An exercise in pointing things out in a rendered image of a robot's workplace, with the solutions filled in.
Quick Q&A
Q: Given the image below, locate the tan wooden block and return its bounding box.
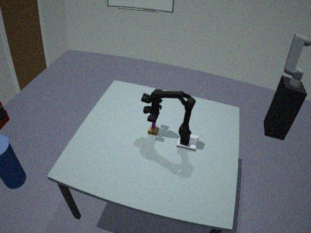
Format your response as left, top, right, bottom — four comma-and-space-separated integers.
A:
148, 125, 159, 136

